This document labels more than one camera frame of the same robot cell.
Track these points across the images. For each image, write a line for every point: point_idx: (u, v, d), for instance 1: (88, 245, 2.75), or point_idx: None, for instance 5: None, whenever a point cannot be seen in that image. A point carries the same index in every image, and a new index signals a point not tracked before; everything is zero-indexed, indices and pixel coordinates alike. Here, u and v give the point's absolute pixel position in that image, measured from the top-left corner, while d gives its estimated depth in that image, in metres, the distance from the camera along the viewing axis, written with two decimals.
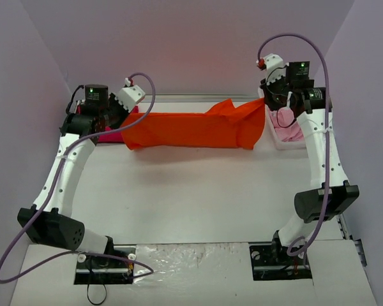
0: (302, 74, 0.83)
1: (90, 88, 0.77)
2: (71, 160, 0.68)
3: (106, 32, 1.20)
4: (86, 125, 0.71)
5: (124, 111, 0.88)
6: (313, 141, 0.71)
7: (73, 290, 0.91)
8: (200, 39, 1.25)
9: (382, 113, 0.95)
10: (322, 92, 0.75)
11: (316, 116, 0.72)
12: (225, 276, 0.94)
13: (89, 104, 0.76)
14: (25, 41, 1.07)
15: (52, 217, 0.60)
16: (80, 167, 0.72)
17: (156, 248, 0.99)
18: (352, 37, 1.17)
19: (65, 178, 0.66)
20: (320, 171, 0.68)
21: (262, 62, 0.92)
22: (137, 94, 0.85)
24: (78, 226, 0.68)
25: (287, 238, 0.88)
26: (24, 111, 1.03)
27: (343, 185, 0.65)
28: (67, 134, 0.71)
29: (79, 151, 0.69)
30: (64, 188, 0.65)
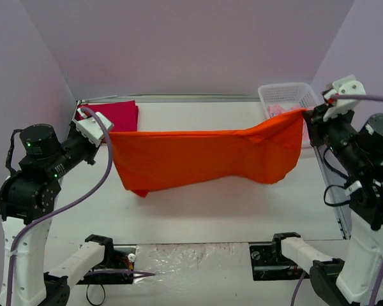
0: None
1: (27, 143, 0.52)
2: (23, 255, 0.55)
3: (106, 32, 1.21)
4: (28, 197, 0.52)
5: (90, 145, 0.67)
6: (360, 264, 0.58)
7: (74, 291, 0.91)
8: (200, 39, 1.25)
9: (382, 113, 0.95)
10: None
11: (382, 236, 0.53)
12: (225, 277, 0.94)
13: (31, 165, 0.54)
14: (25, 43, 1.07)
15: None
16: (40, 247, 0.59)
17: (156, 248, 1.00)
18: (352, 38, 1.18)
19: (22, 276, 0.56)
20: (356, 287, 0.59)
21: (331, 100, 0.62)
22: (98, 129, 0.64)
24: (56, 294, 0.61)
25: (288, 252, 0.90)
26: (24, 112, 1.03)
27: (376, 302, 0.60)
28: (9, 217, 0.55)
29: (30, 240, 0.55)
30: (25, 286, 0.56)
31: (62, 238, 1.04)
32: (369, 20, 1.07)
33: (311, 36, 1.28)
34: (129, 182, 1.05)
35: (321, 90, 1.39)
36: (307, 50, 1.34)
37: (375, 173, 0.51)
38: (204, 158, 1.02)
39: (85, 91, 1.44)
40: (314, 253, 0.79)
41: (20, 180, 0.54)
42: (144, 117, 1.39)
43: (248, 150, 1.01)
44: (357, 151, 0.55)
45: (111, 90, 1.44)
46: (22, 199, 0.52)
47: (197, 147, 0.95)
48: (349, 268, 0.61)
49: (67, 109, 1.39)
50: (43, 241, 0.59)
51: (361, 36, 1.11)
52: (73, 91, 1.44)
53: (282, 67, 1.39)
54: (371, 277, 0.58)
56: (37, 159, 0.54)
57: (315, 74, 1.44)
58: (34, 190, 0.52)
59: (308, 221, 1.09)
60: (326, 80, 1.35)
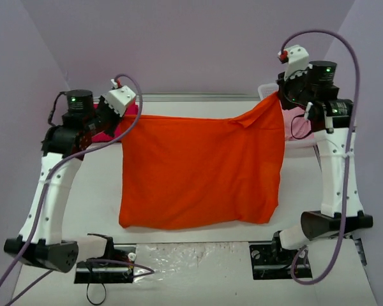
0: (327, 80, 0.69)
1: (71, 97, 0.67)
2: (55, 185, 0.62)
3: (105, 32, 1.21)
4: (68, 141, 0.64)
5: (115, 115, 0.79)
6: (329, 168, 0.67)
7: (73, 291, 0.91)
8: (200, 39, 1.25)
9: (381, 112, 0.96)
10: (346, 107, 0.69)
11: (337, 138, 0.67)
12: (225, 276, 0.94)
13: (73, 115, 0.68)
14: (25, 41, 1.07)
15: (39, 247, 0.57)
16: (67, 188, 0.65)
17: (156, 247, 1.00)
18: (352, 37, 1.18)
19: (49, 205, 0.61)
20: (332, 197, 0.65)
21: (285, 55, 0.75)
22: (126, 96, 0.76)
24: (70, 247, 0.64)
25: (288, 242, 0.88)
26: (24, 111, 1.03)
27: (357, 215, 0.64)
28: (49, 153, 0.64)
29: (63, 173, 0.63)
30: (50, 216, 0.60)
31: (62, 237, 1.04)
32: (369, 20, 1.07)
33: (311, 36, 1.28)
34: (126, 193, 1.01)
35: None
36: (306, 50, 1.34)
37: None
38: (202, 159, 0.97)
39: (85, 90, 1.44)
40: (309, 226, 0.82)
41: (60, 129, 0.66)
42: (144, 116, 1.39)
43: (242, 141, 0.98)
44: (307, 88, 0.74)
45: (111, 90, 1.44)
46: (63, 143, 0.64)
47: (196, 139, 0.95)
48: (325, 187, 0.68)
49: None
50: (69, 185, 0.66)
51: (360, 36, 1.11)
52: None
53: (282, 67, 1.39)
54: (341, 180, 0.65)
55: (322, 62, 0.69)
56: (76, 113, 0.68)
57: None
58: (73, 134, 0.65)
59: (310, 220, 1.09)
60: None
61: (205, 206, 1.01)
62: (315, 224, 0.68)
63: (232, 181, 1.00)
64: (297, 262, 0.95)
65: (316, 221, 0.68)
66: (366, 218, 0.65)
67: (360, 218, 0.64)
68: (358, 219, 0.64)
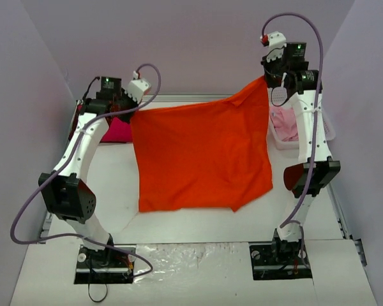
0: (298, 55, 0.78)
1: (106, 78, 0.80)
2: (89, 135, 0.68)
3: (106, 32, 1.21)
4: (103, 106, 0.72)
5: (132, 102, 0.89)
6: (302, 120, 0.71)
7: (73, 291, 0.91)
8: (200, 39, 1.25)
9: (381, 113, 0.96)
10: (313, 74, 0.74)
11: (308, 98, 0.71)
12: (225, 276, 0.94)
13: (105, 90, 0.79)
14: (25, 42, 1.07)
15: (71, 179, 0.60)
16: (96, 145, 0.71)
17: (156, 247, 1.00)
18: (352, 38, 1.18)
19: (82, 149, 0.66)
20: (306, 146, 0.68)
21: (265, 39, 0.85)
22: (145, 84, 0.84)
24: (90, 196, 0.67)
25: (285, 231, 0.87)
26: (24, 111, 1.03)
27: (326, 160, 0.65)
28: (85, 113, 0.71)
29: (96, 127, 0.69)
30: (82, 158, 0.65)
31: None
32: (368, 20, 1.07)
33: (311, 36, 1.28)
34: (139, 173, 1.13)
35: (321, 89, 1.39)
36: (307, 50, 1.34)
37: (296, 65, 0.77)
38: (203, 135, 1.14)
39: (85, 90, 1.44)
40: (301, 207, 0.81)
41: (95, 99, 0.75)
42: None
43: (234, 117, 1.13)
44: (285, 66, 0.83)
45: None
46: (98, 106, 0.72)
47: (195, 119, 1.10)
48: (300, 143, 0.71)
49: (67, 109, 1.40)
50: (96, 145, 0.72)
51: (360, 36, 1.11)
52: (73, 90, 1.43)
53: None
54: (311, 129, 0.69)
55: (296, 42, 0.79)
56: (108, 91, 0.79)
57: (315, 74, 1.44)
58: (106, 103, 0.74)
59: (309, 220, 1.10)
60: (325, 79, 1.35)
61: (211, 176, 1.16)
62: (291, 173, 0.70)
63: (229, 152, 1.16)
64: (297, 264, 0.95)
65: (292, 171, 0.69)
66: (336, 162, 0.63)
67: (329, 161, 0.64)
68: (327, 162, 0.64)
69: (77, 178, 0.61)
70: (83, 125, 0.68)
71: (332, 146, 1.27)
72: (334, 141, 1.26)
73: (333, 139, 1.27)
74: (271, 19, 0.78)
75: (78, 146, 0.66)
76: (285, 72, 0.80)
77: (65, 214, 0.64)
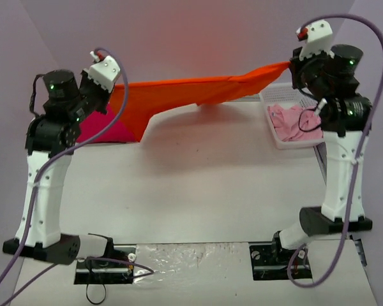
0: (347, 72, 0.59)
1: (50, 84, 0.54)
2: (45, 187, 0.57)
3: (104, 32, 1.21)
4: (52, 137, 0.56)
5: (105, 92, 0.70)
6: (336, 168, 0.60)
7: (73, 291, 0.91)
8: (198, 39, 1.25)
9: (380, 113, 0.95)
10: (362, 108, 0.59)
11: (349, 141, 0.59)
12: (225, 276, 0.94)
13: (56, 102, 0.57)
14: (24, 43, 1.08)
15: (38, 251, 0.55)
16: (61, 182, 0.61)
17: (156, 248, 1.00)
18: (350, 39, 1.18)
19: (41, 207, 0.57)
20: (336, 202, 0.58)
21: (304, 34, 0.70)
22: (112, 71, 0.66)
24: (72, 240, 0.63)
25: (286, 241, 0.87)
26: (22, 112, 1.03)
27: (357, 220, 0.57)
28: (34, 152, 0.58)
29: (52, 174, 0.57)
30: (44, 219, 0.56)
31: None
32: (366, 20, 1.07)
33: None
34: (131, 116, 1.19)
35: None
36: None
37: (339, 89, 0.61)
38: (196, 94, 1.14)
39: None
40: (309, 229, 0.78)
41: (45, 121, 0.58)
42: None
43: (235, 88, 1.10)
44: (325, 80, 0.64)
45: None
46: (48, 138, 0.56)
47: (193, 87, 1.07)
48: (329, 191, 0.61)
49: None
50: (62, 183, 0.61)
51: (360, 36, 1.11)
52: None
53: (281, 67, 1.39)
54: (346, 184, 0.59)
55: (348, 51, 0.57)
56: (58, 102, 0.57)
57: None
58: (59, 128, 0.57)
59: None
60: None
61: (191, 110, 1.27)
62: (313, 220, 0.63)
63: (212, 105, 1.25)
64: (297, 264, 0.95)
65: (315, 217, 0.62)
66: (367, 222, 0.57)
67: (360, 222, 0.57)
68: (358, 223, 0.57)
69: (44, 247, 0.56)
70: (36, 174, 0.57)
71: None
72: None
73: None
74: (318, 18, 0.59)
75: (37, 206, 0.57)
76: (325, 96, 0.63)
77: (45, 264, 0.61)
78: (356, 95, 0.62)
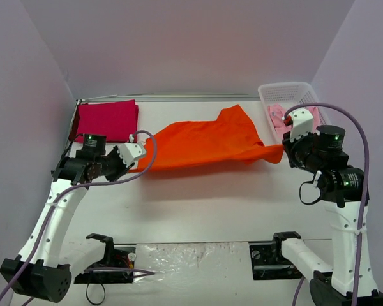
0: (335, 146, 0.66)
1: (89, 135, 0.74)
2: (60, 208, 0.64)
3: (106, 32, 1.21)
4: (78, 168, 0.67)
5: (122, 165, 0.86)
6: (341, 240, 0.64)
7: (73, 291, 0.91)
8: (200, 39, 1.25)
9: (382, 113, 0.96)
10: (358, 178, 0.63)
11: (349, 212, 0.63)
12: (225, 276, 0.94)
13: (85, 148, 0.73)
14: (25, 41, 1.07)
15: (38, 269, 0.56)
16: (71, 213, 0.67)
17: (156, 247, 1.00)
18: (351, 37, 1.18)
19: (53, 227, 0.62)
20: (345, 275, 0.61)
21: (288, 120, 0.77)
22: (138, 151, 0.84)
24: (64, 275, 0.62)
25: (288, 253, 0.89)
26: (24, 112, 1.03)
27: (370, 294, 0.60)
28: (59, 179, 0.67)
29: (70, 198, 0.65)
30: (52, 238, 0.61)
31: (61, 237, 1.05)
32: (367, 19, 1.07)
33: (310, 36, 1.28)
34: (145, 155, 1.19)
35: (320, 90, 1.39)
36: (307, 50, 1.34)
37: (330, 165, 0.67)
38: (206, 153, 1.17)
39: (85, 90, 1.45)
40: (314, 261, 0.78)
41: (72, 158, 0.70)
42: (144, 117, 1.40)
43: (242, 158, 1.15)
44: (316, 155, 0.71)
45: (112, 90, 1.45)
46: (74, 169, 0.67)
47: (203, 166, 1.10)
48: (337, 263, 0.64)
49: (67, 109, 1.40)
50: (73, 212, 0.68)
51: (361, 36, 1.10)
52: (73, 90, 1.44)
53: (281, 67, 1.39)
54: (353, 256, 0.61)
55: (331, 130, 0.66)
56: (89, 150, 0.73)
57: (315, 73, 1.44)
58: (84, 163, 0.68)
59: None
60: (325, 80, 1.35)
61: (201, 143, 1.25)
62: (325, 293, 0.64)
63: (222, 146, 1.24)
64: None
65: (326, 292, 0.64)
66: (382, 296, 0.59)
67: (374, 297, 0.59)
68: (371, 298, 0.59)
69: (44, 265, 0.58)
70: (56, 196, 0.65)
71: None
72: None
73: None
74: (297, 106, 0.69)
75: (47, 227, 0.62)
76: (320, 170, 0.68)
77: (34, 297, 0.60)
78: (348, 166, 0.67)
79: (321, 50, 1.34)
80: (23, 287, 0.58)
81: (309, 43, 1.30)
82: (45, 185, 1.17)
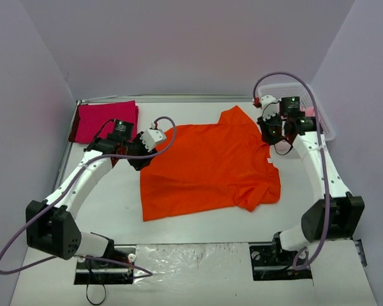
0: (293, 106, 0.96)
1: (119, 121, 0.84)
2: (90, 171, 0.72)
3: (105, 33, 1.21)
4: (108, 148, 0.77)
5: (144, 150, 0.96)
6: (309, 158, 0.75)
7: (73, 291, 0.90)
8: (199, 41, 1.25)
9: (380, 114, 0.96)
10: (311, 119, 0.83)
11: (310, 138, 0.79)
12: (225, 276, 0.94)
13: (117, 132, 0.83)
14: (25, 43, 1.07)
15: (59, 211, 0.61)
16: (95, 180, 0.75)
17: (156, 248, 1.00)
18: (350, 39, 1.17)
19: (80, 183, 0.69)
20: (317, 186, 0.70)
21: (257, 101, 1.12)
22: (158, 136, 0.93)
24: (75, 234, 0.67)
25: (288, 243, 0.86)
26: (23, 113, 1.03)
27: (345, 195, 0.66)
28: (92, 150, 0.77)
29: (99, 164, 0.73)
30: (77, 191, 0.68)
31: None
32: (367, 20, 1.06)
33: (309, 37, 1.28)
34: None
35: (320, 90, 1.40)
36: (306, 51, 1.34)
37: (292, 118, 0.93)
38: (208, 173, 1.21)
39: (85, 91, 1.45)
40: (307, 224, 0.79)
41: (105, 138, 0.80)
42: (144, 118, 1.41)
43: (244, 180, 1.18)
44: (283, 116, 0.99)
45: (112, 90, 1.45)
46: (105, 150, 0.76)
47: (205, 190, 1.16)
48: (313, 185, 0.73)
49: (67, 109, 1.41)
50: (97, 179, 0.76)
51: (360, 37, 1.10)
52: (73, 91, 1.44)
53: (280, 67, 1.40)
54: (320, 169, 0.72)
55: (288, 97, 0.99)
56: (119, 134, 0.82)
57: (315, 74, 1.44)
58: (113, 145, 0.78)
59: None
60: (325, 80, 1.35)
61: (203, 154, 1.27)
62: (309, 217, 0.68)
63: (225, 157, 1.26)
64: (297, 264, 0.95)
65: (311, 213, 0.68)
66: (359, 199, 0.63)
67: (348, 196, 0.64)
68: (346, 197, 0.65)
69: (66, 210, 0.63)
70: (87, 160, 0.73)
71: (332, 146, 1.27)
72: (334, 141, 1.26)
73: (334, 140, 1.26)
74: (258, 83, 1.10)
75: (76, 180, 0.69)
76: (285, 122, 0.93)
77: (43, 247, 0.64)
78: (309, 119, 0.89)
79: (321, 51, 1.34)
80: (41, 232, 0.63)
81: (307, 44, 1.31)
82: (45, 184, 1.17)
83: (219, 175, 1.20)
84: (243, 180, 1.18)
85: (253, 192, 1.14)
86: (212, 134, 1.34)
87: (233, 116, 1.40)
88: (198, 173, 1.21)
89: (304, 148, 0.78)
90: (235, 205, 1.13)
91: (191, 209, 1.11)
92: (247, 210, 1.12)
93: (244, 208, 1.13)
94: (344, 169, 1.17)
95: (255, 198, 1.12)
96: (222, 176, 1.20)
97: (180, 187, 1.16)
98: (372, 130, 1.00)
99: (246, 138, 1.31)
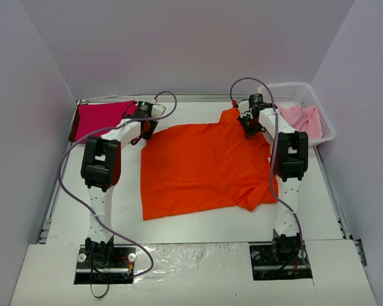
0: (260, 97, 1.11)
1: (142, 102, 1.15)
2: (129, 127, 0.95)
3: (105, 34, 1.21)
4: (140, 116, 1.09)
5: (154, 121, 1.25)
6: (269, 122, 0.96)
7: (73, 290, 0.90)
8: (198, 40, 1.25)
9: (381, 115, 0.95)
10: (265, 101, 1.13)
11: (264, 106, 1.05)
12: (225, 276, 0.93)
13: (142, 109, 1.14)
14: (24, 41, 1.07)
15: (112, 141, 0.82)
16: (129, 137, 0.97)
17: (156, 248, 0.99)
18: (350, 39, 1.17)
19: (126, 130, 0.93)
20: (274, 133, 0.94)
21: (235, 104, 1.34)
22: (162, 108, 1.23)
24: (117, 171, 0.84)
25: (281, 224, 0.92)
26: (23, 113, 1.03)
27: (295, 132, 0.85)
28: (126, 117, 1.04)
29: (134, 125, 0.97)
30: (122, 135, 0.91)
31: (62, 237, 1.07)
32: (367, 20, 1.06)
33: (310, 37, 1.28)
34: (145, 160, 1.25)
35: (320, 90, 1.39)
36: (306, 50, 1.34)
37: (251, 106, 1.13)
38: (208, 172, 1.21)
39: (85, 90, 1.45)
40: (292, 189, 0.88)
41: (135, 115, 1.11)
42: None
43: (244, 180, 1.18)
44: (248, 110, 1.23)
45: (112, 90, 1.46)
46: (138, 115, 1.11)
47: (206, 190, 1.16)
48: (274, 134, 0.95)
49: (67, 109, 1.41)
50: (128, 139, 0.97)
51: (360, 37, 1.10)
52: (72, 90, 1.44)
53: (279, 67, 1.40)
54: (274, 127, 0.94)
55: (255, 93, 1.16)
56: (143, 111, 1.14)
57: (315, 74, 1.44)
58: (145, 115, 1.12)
59: (309, 220, 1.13)
60: (325, 80, 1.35)
61: (203, 153, 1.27)
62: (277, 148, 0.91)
63: (226, 157, 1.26)
64: (297, 264, 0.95)
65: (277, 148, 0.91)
66: (304, 134, 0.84)
67: (297, 132, 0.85)
68: (296, 133, 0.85)
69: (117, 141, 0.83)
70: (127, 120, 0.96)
71: (331, 146, 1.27)
72: (334, 141, 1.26)
73: (334, 140, 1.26)
74: (239, 80, 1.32)
75: (121, 128, 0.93)
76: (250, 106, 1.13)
77: (92, 174, 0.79)
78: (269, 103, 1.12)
79: (322, 51, 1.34)
80: (94, 160, 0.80)
81: (308, 43, 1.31)
82: (45, 183, 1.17)
83: (219, 175, 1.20)
84: (244, 180, 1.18)
85: (253, 194, 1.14)
86: (212, 134, 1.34)
87: (233, 116, 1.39)
88: (198, 171, 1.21)
89: (264, 116, 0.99)
90: (235, 205, 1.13)
91: (191, 209, 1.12)
92: (247, 209, 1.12)
93: (244, 208, 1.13)
94: (345, 169, 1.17)
95: (255, 198, 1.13)
96: (222, 175, 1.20)
97: (180, 187, 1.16)
98: (372, 130, 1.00)
99: (245, 138, 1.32)
